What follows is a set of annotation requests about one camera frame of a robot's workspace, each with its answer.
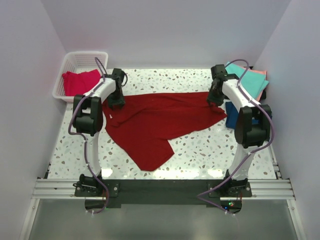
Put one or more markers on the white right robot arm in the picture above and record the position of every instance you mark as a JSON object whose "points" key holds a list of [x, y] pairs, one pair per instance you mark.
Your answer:
{"points": [[252, 128]]}

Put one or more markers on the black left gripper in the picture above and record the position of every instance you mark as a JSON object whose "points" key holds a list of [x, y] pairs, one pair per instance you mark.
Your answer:
{"points": [[120, 101]]}

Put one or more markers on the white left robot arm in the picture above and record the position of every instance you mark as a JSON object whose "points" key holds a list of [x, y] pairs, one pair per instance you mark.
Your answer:
{"points": [[87, 121]]}

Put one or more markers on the dark red t-shirt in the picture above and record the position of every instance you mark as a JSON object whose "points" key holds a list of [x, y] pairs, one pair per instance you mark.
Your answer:
{"points": [[146, 123]]}

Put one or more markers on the magenta t-shirt in basket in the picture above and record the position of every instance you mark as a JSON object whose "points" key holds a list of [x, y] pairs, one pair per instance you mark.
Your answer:
{"points": [[80, 83]]}

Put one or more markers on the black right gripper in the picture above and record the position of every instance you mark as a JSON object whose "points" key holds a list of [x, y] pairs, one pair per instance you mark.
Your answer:
{"points": [[218, 101]]}

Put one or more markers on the navy blue folded t-shirt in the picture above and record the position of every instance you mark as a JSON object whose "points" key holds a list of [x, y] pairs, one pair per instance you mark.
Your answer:
{"points": [[232, 115]]}

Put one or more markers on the aluminium frame rail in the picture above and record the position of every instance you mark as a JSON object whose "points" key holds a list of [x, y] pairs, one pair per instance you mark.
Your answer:
{"points": [[257, 189]]}

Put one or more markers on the teal folded t-shirt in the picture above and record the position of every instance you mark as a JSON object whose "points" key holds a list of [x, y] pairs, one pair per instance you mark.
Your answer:
{"points": [[254, 82]]}

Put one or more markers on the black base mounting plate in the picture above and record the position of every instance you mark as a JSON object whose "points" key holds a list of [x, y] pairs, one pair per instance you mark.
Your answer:
{"points": [[232, 204]]}

